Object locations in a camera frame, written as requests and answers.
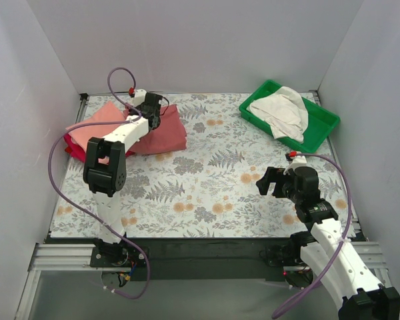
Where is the dusty red t shirt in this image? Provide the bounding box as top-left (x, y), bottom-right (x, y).
top-left (126, 104), bottom-right (187, 156)

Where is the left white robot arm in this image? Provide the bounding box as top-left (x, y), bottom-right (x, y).
top-left (83, 89), bottom-right (165, 267)

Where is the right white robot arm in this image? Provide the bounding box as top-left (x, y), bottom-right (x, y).
top-left (256, 167), bottom-right (400, 319)

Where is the folded salmon pink t shirt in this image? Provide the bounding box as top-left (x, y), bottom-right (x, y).
top-left (65, 100), bottom-right (129, 161)

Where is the floral patterned table mat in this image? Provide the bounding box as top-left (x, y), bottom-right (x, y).
top-left (49, 92), bottom-right (358, 239)

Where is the white crumpled t shirt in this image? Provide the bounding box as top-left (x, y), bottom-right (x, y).
top-left (247, 87), bottom-right (309, 143)

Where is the green plastic tray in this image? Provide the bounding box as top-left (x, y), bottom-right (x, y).
top-left (239, 80), bottom-right (340, 153)

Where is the folded magenta t shirt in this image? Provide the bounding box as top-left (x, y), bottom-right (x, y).
top-left (63, 132), bottom-right (136, 164)

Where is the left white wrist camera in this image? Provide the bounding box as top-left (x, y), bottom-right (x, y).
top-left (129, 88), bottom-right (147, 107)

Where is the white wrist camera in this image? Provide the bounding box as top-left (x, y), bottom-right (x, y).
top-left (283, 151), bottom-right (307, 175)
top-left (129, 88), bottom-right (147, 107)

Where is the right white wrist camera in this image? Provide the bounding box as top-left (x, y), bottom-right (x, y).
top-left (283, 151), bottom-right (307, 175)

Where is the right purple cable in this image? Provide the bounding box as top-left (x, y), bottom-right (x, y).
top-left (270, 152), bottom-right (352, 320)

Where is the purple cable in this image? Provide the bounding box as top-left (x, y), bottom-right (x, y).
top-left (270, 152), bottom-right (352, 320)
top-left (48, 67), bottom-right (153, 300)

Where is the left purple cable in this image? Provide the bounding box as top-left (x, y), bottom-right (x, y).
top-left (48, 67), bottom-right (153, 300)

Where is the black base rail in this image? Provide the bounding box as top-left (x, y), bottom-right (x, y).
top-left (45, 237), bottom-right (312, 281)

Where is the aluminium frame rail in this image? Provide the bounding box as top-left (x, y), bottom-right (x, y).
top-left (26, 241), bottom-right (400, 320)

